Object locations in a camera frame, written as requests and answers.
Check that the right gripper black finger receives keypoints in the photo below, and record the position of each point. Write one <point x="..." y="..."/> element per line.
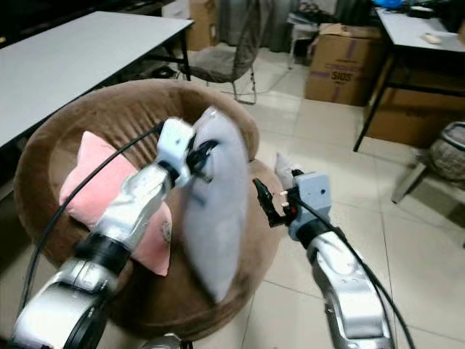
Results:
<point x="267" y="207"/>
<point x="297" y="180"/>

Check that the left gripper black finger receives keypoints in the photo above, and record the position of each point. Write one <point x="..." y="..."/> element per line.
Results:
<point x="205" y="147"/>

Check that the large grey pillow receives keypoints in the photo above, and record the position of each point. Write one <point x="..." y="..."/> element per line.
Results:
<point x="218" y="225"/>

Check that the small grey pillow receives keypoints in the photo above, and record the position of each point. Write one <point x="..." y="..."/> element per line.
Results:
<point x="283" y="169"/>

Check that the brown round fabric sofa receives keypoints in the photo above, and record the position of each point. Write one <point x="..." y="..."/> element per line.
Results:
<point x="116" y="116"/>

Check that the pink pillow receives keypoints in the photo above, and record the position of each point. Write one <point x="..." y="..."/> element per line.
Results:
<point x="91" y="178"/>

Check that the grey fabric metal-legged chair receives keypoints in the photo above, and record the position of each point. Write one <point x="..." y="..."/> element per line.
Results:
<point x="221" y="62"/>

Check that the printed cardboard box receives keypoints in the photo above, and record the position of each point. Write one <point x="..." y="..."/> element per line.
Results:
<point x="345" y="65"/>

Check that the small brown cardboard box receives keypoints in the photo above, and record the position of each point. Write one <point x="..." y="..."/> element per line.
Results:
<point x="202" y="22"/>

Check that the plain brown cardboard box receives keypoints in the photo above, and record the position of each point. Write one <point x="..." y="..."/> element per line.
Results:
<point x="421" y="116"/>

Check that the small white stool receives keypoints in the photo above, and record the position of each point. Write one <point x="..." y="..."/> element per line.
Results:
<point x="305" y="33"/>

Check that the large white table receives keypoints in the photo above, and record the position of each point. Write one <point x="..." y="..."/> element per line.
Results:
<point x="80" y="62"/>

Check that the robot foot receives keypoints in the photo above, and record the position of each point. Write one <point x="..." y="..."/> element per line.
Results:
<point x="167" y="342"/>

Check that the small beige object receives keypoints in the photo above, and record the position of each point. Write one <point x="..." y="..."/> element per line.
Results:
<point x="433" y="38"/>

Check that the small black object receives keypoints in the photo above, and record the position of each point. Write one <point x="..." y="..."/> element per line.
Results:
<point x="421" y="11"/>

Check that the pale right wrist camera mount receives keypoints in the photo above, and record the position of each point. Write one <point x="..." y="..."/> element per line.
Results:
<point x="314" y="200"/>

